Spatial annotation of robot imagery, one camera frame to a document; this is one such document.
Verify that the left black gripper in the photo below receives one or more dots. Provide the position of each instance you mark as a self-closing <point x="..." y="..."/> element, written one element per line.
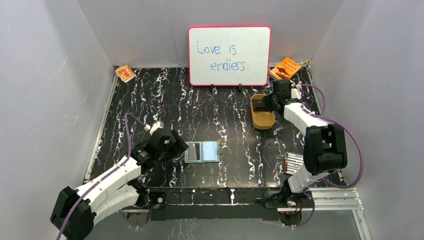
<point x="173" y="145"/>

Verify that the black base bar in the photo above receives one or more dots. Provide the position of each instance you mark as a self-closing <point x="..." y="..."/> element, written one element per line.
<point x="264" y="203"/>

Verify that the pink framed whiteboard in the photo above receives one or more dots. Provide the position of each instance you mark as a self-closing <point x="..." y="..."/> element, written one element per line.
<point x="229" y="55"/>

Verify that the orange book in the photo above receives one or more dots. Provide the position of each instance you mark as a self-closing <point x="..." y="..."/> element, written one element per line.
<point x="284" y="70"/>

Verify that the aluminium frame rail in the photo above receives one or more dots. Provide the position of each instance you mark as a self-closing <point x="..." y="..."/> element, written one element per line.
<point x="323" y="199"/>

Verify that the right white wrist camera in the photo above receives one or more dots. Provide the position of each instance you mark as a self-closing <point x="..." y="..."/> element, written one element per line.
<point x="296" y="92"/>

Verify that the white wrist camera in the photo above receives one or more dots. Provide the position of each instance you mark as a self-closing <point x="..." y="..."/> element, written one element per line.
<point x="296" y="92"/>
<point x="154" y="127"/>

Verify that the pack of coloured markers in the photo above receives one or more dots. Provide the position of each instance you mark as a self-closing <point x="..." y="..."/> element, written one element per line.
<point x="292" y="162"/>

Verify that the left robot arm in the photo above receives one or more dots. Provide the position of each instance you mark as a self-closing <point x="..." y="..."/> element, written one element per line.
<point x="78" y="210"/>

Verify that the small orange card box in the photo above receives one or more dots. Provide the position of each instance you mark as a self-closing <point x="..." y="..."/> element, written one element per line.
<point x="125" y="73"/>

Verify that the green card holder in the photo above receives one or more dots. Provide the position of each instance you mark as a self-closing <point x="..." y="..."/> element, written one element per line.
<point x="211" y="152"/>

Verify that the orange oval tray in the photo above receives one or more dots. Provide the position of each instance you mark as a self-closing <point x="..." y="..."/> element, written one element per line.
<point x="261" y="120"/>

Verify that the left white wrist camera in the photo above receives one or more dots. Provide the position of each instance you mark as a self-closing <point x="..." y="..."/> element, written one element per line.
<point x="154" y="127"/>

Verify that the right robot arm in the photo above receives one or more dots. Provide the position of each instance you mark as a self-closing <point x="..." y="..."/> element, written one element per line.
<point x="324" y="143"/>

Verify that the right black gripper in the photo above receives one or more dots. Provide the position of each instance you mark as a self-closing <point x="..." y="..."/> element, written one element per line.
<point x="266" y="99"/>

